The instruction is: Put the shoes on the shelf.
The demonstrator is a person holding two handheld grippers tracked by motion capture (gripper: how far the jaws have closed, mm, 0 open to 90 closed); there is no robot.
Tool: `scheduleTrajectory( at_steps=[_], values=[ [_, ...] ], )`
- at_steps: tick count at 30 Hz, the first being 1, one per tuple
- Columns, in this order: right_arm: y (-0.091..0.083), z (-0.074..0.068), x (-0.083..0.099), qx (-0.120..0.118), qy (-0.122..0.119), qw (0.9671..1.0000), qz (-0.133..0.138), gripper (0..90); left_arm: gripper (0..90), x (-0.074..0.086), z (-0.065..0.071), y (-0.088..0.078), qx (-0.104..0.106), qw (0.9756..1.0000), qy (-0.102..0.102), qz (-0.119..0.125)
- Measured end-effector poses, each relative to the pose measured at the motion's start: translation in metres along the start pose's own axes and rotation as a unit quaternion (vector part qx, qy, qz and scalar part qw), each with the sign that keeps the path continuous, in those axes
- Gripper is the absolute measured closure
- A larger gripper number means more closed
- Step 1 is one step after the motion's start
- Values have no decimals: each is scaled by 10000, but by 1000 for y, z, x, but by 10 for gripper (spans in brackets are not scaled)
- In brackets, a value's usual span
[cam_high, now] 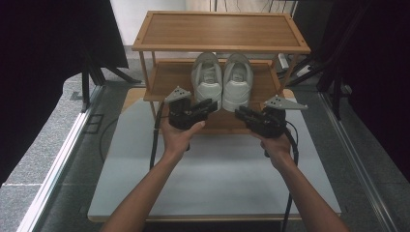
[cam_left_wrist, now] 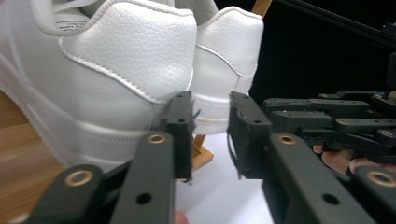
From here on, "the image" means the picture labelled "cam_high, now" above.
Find dark curtain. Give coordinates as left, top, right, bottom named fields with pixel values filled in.
left=0, top=0, right=130, bottom=188
left=317, top=0, right=410, bottom=184

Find black metal stand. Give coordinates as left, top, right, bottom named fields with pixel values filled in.
left=80, top=51, right=143, bottom=114
left=286, top=52, right=343, bottom=121

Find aluminium floor rail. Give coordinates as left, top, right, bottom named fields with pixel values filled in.
left=318, top=91, right=400, bottom=232
left=15, top=85, right=105, bottom=232

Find person's right hand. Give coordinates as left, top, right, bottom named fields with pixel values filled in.
left=249, top=130, right=296, bottom=169

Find white sneaker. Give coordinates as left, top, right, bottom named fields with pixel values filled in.
left=190, top=52, right=223, bottom=112
left=221, top=52, right=254, bottom=113

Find white power strip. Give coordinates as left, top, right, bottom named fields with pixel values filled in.
left=278, top=52, right=291, bottom=71

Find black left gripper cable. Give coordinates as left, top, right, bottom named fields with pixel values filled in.
left=149, top=101, right=166, bottom=171

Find wooden shoe rack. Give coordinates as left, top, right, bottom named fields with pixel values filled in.
left=131, top=10, right=312, bottom=135

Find person's left hand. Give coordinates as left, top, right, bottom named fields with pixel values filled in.
left=160, top=105, right=206, bottom=160

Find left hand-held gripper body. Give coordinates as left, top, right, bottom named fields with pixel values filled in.
left=163, top=86, right=207, bottom=131

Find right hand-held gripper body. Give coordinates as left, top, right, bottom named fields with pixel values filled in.
left=248, top=95, right=308, bottom=139

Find thin black floor cable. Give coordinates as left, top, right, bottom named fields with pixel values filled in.
left=99, top=117, right=120, bottom=163

